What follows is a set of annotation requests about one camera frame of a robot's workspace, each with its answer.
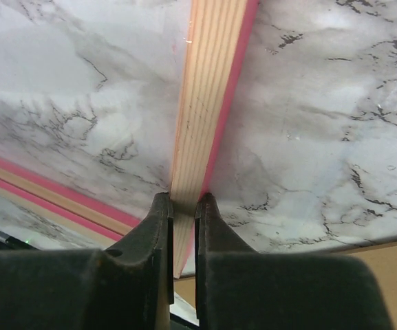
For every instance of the pink wooden picture frame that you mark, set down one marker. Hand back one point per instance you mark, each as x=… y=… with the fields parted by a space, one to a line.
x=119 y=100

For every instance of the brown cardboard backing board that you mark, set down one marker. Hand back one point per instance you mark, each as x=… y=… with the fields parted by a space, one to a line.
x=391 y=268

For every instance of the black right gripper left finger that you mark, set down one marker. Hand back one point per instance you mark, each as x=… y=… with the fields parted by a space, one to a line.
x=127 y=286

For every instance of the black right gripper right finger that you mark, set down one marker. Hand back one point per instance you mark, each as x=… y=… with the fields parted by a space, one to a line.
x=239 y=288

